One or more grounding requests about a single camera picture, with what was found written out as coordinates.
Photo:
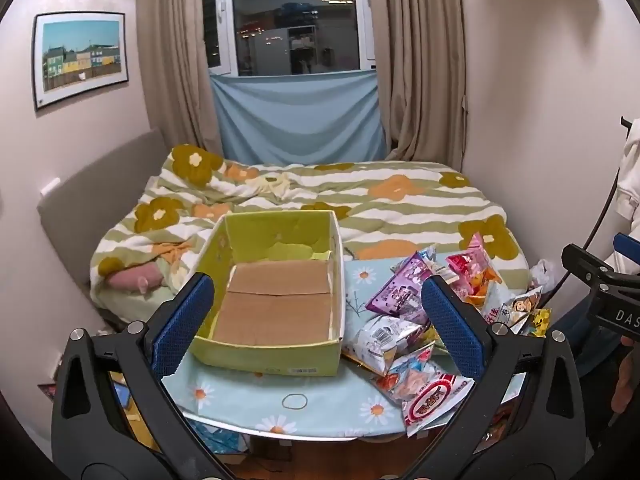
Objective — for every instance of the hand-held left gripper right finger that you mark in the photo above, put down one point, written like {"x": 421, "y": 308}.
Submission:
{"x": 452, "y": 325}

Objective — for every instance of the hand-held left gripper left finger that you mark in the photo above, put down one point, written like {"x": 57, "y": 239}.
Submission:
{"x": 182, "y": 325}

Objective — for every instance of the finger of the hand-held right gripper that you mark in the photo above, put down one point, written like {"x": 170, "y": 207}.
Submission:
{"x": 627, "y": 250}
{"x": 582, "y": 260}

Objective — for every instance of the yellow-green cardboard box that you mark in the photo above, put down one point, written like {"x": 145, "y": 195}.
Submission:
{"x": 275, "y": 305}

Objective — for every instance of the person's right hand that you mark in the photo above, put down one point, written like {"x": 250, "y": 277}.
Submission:
{"x": 625, "y": 375}

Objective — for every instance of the white plastic bag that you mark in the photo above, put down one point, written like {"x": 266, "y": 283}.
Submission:
{"x": 544, "y": 272}

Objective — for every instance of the pink and red snack packet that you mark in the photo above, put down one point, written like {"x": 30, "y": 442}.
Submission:
{"x": 472, "y": 267}

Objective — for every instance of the purple snack packet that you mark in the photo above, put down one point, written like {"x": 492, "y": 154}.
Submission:
{"x": 400, "y": 292}

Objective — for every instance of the white cartoon snack packet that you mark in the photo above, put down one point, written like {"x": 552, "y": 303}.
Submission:
{"x": 515, "y": 310}

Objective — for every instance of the pink pillow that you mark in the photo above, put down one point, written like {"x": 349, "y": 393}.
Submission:
{"x": 135, "y": 279}

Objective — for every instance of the silver snack packet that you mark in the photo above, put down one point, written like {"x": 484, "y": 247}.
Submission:
{"x": 385, "y": 337}

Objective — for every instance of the yellow snack packet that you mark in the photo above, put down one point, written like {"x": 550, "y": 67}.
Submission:
{"x": 537, "y": 321}

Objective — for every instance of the red and white snack packet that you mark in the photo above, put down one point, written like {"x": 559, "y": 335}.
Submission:
{"x": 435, "y": 402}

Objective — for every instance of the white jacket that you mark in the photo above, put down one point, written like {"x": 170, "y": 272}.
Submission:
{"x": 631, "y": 170}

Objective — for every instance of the rubber band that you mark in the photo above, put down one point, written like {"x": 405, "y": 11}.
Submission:
{"x": 295, "y": 400}

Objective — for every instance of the striped floral blanket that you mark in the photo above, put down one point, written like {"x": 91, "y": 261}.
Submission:
{"x": 390, "y": 200}

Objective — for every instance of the grey upholstered headboard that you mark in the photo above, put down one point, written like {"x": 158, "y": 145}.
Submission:
{"x": 75, "y": 205}

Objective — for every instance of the light blue cloth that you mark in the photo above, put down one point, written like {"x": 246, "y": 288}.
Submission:
{"x": 300, "y": 120}

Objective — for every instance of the beige curtain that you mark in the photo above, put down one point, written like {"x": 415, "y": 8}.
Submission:
{"x": 425, "y": 60}
{"x": 175, "y": 60}

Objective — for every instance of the framed houses picture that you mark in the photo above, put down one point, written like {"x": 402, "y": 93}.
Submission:
{"x": 80, "y": 60}

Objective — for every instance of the window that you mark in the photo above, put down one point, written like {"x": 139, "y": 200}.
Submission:
{"x": 295, "y": 15}

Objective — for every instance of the white wall switch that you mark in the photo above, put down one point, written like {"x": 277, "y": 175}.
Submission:
{"x": 50, "y": 186}

